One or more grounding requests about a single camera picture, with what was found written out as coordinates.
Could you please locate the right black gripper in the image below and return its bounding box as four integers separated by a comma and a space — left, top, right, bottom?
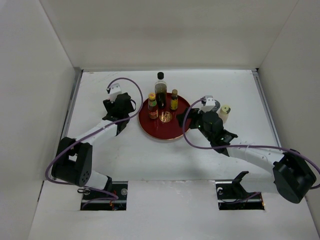
176, 106, 214, 142

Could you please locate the small yellow label bottle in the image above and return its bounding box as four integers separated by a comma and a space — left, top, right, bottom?
170, 89, 178, 111

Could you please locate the tall dark soy bottle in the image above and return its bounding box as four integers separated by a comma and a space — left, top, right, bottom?
154, 72, 167, 109

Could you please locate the yellow cap sauce bottle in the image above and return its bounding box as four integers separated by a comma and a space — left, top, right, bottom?
148, 93, 158, 119

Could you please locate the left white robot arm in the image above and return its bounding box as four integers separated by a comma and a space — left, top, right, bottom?
51, 93, 135, 200

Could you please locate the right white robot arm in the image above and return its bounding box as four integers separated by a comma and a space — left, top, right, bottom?
177, 108, 317, 204

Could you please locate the yellow lid spice shaker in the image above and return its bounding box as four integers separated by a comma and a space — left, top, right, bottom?
218, 104, 231, 124

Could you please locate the red round tray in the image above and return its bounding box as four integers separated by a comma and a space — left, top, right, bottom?
138, 93, 190, 140

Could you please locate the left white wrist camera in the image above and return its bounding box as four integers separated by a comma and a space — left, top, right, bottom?
106, 83, 122, 103

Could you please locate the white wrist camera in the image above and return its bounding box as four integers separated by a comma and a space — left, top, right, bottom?
106, 83, 122, 103
200, 95, 216, 113

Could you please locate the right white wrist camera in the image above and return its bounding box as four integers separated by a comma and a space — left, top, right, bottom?
200, 95, 216, 113

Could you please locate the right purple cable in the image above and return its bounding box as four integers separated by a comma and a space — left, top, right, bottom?
182, 98, 320, 190

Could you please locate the purple cable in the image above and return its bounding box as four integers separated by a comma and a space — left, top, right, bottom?
44, 77, 145, 210
182, 98, 320, 190

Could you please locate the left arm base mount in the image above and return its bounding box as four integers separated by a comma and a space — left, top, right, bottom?
77, 181, 129, 211

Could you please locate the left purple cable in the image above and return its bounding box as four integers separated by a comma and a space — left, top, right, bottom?
44, 77, 145, 210

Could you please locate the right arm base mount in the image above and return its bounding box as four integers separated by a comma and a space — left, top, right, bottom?
215, 171, 265, 211

